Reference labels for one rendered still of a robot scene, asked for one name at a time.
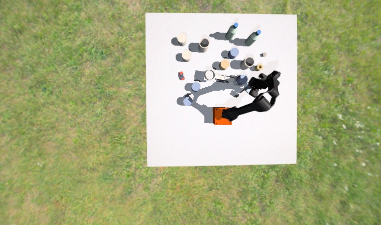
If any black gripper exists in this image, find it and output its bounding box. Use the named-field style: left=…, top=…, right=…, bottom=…
left=249, top=73, right=267, bottom=98

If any brown cylinder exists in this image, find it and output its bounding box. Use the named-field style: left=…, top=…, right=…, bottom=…
left=219, top=59, right=230, bottom=70

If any beige cylinder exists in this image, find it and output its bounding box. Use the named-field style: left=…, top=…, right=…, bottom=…
left=182, top=51, right=191, bottom=62
left=177, top=34, right=187, bottom=46

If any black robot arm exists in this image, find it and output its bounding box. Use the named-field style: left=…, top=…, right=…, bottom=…
left=221, top=70, right=281, bottom=122

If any dark grey bottle with blue cap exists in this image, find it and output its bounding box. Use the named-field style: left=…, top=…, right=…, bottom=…
left=225, top=23, right=238, bottom=41
left=245, top=30, right=261, bottom=47

